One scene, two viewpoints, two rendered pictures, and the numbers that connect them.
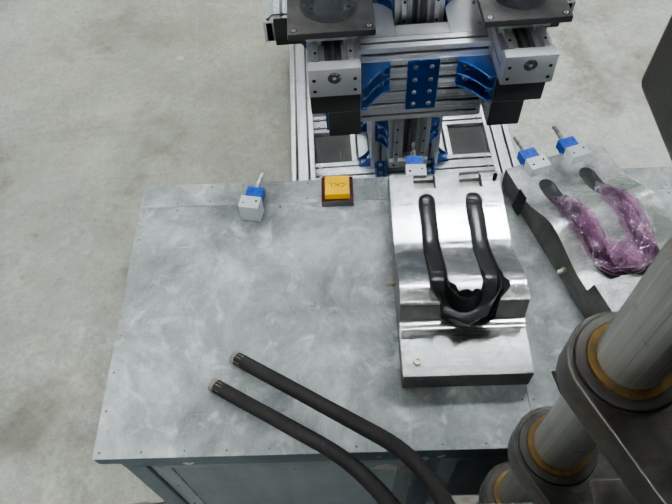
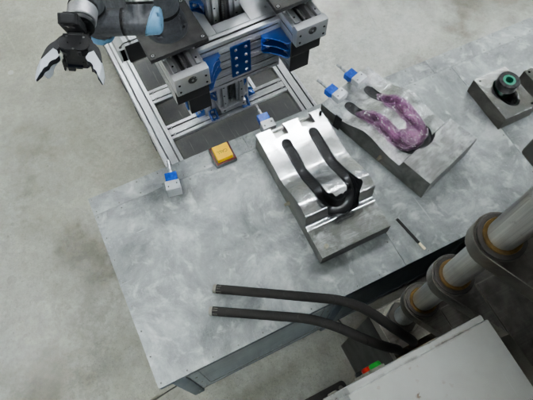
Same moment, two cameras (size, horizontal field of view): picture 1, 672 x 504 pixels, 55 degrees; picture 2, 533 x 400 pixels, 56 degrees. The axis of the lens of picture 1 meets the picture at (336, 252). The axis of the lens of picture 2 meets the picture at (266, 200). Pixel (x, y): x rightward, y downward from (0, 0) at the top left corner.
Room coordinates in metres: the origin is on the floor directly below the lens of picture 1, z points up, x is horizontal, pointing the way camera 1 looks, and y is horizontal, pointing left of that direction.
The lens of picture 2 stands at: (0.14, 0.29, 2.39)
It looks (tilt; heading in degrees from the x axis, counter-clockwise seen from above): 65 degrees down; 331
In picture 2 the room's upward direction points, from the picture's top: 1 degrees clockwise
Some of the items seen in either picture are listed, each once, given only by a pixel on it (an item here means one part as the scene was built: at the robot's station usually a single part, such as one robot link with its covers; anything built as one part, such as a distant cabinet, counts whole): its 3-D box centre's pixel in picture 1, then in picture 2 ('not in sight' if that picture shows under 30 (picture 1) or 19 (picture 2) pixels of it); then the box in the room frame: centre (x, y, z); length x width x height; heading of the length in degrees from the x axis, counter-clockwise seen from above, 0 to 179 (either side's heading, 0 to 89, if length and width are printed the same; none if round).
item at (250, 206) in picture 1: (255, 193); (170, 176); (1.02, 0.19, 0.83); 0.13 x 0.05 x 0.05; 167
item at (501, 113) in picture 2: not in sight; (501, 98); (0.72, -1.06, 0.84); 0.20 x 0.15 x 0.07; 177
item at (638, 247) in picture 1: (609, 221); (395, 118); (0.81, -0.61, 0.90); 0.26 x 0.18 x 0.08; 15
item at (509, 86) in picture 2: not in sight; (507, 82); (0.74, -1.08, 0.89); 0.08 x 0.08 x 0.04
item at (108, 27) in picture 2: not in sight; (102, 23); (1.27, 0.19, 1.34); 0.11 x 0.08 x 0.11; 64
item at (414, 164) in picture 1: (414, 162); (262, 117); (1.08, -0.22, 0.83); 0.13 x 0.05 x 0.05; 176
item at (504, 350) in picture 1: (454, 266); (320, 179); (0.74, -0.26, 0.87); 0.50 x 0.26 x 0.14; 177
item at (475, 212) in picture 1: (461, 248); (323, 167); (0.75, -0.27, 0.92); 0.35 x 0.16 x 0.09; 177
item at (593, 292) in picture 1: (607, 232); (394, 125); (0.81, -0.62, 0.86); 0.50 x 0.26 x 0.11; 15
